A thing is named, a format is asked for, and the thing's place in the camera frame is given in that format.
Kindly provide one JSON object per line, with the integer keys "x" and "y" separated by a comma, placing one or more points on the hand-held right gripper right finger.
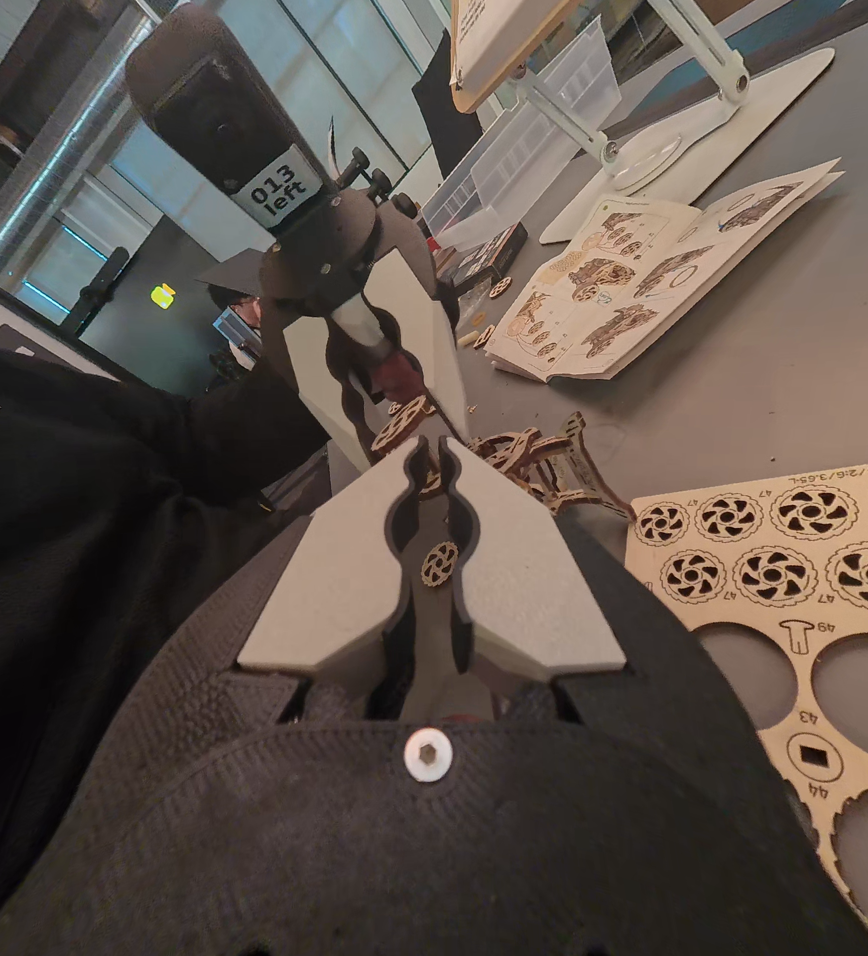
{"x": 546, "y": 597}

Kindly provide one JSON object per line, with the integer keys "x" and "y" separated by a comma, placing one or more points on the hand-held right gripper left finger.
{"x": 314, "y": 597}

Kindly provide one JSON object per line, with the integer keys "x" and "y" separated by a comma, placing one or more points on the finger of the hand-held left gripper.
{"x": 422, "y": 314}
{"x": 314, "y": 366}

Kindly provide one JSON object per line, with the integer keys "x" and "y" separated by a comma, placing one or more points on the wooden buggy model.
{"x": 553, "y": 463}

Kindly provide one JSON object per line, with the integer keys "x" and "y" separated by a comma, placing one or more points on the paper instruction booklet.
{"x": 665, "y": 299}

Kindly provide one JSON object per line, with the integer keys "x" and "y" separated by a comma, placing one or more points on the wooden parts sheet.
{"x": 852, "y": 620}

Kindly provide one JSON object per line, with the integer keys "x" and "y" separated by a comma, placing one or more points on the person's left forearm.
{"x": 254, "y": 433}

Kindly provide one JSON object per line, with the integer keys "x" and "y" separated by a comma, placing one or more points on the person's left hand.
{"x": 396, "y": 377}

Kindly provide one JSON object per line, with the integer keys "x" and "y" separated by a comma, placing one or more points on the pale wax cylinder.
{"x": 468, "y": 338}

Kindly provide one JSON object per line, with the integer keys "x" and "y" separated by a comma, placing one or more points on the flat slotted wooden part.
{"x": 487, "y": 336}

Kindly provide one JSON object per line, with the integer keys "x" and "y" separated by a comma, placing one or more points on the black cardboard box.
{"x": 493, "y": 254}

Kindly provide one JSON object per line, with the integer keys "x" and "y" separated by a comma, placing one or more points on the rack of black dumbbells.
{"x": 359, "y": 160}

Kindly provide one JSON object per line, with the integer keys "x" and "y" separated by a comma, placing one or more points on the small yellow sign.
{"x": 162, "y": 294}

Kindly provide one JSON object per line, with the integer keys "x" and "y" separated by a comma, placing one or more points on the translucent plastic container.
{"x": 508, "y": 157}

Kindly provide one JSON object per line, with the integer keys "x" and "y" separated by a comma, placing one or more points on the open printed book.
{"x": 493, "y": 30}

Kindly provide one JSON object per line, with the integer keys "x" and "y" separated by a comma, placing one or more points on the silver ventilation duct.
{"x": 45, "y": 179}

